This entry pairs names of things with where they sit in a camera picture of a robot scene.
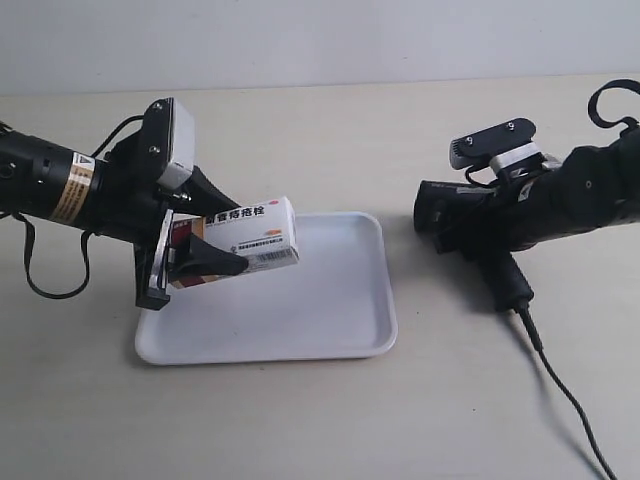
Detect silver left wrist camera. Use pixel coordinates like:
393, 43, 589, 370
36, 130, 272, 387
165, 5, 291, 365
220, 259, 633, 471
137, 97, 196, 191

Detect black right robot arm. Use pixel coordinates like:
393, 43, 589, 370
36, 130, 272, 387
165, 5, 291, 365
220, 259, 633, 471
413, 118, 639, 260

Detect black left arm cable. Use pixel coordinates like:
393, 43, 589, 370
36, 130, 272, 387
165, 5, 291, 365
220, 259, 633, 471
12, 209, 91, 301

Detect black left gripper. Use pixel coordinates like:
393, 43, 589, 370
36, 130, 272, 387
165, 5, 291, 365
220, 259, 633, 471
96, 132, 249, 310

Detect white red medicine box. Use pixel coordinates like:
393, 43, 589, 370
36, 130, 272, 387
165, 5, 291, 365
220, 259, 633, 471
168, 196, 299, 289

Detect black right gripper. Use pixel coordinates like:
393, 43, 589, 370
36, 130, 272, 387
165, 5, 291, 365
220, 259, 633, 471
488, 170, 600, 252

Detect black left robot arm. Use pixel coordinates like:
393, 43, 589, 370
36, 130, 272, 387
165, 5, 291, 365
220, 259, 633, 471
1, 119, 249, 310

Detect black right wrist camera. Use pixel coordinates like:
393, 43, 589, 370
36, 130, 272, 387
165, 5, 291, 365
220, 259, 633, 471
449, 117, 562, 178

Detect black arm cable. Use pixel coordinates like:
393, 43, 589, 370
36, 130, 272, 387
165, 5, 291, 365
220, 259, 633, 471
12, 209, 91, 301
588, 78, 640, 136

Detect black scanner cable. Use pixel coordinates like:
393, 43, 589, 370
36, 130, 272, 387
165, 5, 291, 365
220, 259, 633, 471
517, 305, 621, 480

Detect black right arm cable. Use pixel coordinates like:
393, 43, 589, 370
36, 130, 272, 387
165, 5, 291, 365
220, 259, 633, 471
588, 78, 640, 136

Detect black handheld barcode scanner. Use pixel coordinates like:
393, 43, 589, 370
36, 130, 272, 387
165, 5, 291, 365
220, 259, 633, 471
413, 180, 534, 313

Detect white plastic tray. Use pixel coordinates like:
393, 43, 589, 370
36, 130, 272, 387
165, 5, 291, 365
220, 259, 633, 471
134, 212, 398, 366

